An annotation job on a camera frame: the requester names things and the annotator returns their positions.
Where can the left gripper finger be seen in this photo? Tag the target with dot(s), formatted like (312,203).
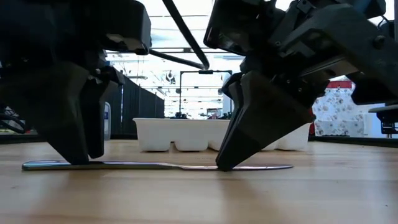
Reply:
(53,109)
(94,118)

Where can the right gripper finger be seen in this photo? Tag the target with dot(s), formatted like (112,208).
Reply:
(258,124)
(233,88)

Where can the iridescent table knife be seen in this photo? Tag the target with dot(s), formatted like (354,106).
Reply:
(140,165)

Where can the background black robot arm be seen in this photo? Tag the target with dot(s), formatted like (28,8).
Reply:
(224,116)
(180,116)

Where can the blue-capped spray bottle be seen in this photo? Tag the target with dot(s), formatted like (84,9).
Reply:
(107,121)

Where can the white pillar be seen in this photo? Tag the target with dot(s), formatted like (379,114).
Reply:
(227,105)

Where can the black partition curtain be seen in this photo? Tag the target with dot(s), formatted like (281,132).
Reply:
(140,105)

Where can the red storage bin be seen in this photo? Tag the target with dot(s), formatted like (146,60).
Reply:
(339,85)

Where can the white cutlery tray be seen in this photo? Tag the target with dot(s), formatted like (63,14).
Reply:
(171,133)

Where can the floral patterned cloth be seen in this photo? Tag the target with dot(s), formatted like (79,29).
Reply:
(337,118)

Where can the grey laptop desk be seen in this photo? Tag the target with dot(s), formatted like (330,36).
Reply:
(385,109)

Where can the background black camera frame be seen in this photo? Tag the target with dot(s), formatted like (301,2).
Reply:
(205,71)

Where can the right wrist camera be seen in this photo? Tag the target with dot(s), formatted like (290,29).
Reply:
(236,25)

